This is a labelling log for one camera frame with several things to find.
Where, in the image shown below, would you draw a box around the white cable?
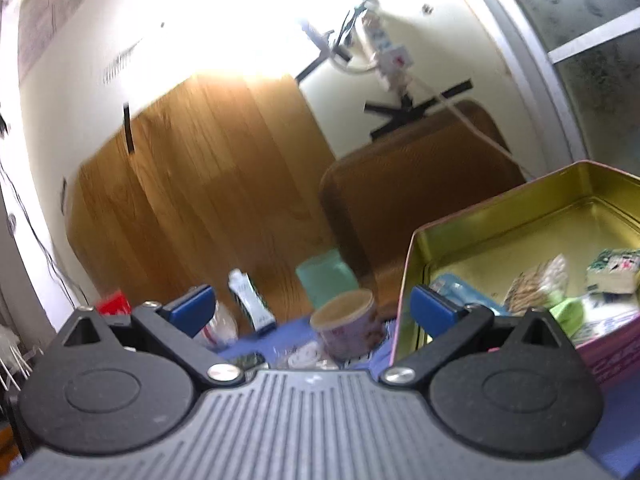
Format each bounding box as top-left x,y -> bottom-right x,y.
400,75 -> 536,181

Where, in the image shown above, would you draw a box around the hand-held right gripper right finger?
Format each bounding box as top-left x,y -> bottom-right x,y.
380,284 -> 583,388

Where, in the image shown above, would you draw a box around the frosted glass window frame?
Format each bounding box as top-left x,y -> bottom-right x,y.
460,0 -> 640,181

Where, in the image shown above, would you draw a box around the cotton swab pack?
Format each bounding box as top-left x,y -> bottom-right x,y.
502,254 -> 571,313

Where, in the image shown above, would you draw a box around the pink tin box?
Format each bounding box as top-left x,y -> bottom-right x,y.
390,160 -> 640,396

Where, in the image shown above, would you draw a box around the white wall device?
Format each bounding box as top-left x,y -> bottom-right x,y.
362,0 -> 416,93

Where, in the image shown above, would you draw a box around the green striped packet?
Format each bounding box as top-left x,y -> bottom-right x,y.
585,248 -> 640,295

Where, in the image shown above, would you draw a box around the white wire rack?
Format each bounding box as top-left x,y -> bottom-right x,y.
0,325 -> 38,396

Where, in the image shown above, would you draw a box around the printed paper cup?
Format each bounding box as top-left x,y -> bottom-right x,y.
309,290 -> 386,361

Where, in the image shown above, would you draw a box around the green plastic mug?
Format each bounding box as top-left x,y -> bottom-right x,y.
295,250 -> 358,311

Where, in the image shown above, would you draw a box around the red box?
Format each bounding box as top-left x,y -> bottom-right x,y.
95,290 -> 132,316

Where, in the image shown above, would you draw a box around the blue pouch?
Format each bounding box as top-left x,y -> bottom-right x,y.
429,273 -> 511,317

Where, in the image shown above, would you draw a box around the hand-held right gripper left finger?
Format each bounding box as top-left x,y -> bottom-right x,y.
42,284 -> 246,387

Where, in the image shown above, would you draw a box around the clear plastic bag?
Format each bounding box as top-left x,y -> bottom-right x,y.
197,300 -> 240,351

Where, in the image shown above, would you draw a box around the black tape strip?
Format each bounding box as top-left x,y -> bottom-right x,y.
122,104 -> 137,155

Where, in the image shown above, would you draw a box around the dark small packet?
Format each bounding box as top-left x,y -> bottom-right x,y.
231,352 -> 268,370

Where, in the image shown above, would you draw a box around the silver foil packet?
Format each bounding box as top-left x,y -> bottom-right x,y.
575,292 -> 640,346
287,340 -> 341,371

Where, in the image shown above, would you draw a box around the black and white packet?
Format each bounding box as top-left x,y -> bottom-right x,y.
227,269 -> 276,336

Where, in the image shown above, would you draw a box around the blue tablecloth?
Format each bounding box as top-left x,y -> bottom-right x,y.
215,317 -> 640,480

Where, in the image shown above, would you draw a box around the black cables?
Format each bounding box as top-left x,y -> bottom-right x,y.
0,160 -> 91,311

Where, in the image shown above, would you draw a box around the wooden board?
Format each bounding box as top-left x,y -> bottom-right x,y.
65,74 -> 346,326

